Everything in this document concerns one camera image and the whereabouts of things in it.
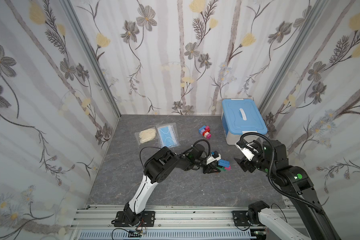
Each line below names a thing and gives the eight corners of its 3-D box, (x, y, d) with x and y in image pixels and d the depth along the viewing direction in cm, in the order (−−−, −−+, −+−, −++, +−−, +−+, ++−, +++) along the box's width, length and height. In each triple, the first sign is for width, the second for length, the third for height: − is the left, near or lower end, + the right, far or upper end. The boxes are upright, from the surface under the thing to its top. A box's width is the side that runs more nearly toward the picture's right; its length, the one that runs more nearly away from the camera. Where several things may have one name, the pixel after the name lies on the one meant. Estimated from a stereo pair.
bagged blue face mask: (159, 149, 103) (159, 147, 102) (156, 127, 116) (155, 125, 115) (181, 145, 105) (181, 143, 104) (175, 123, 118) (175, 122, 117)
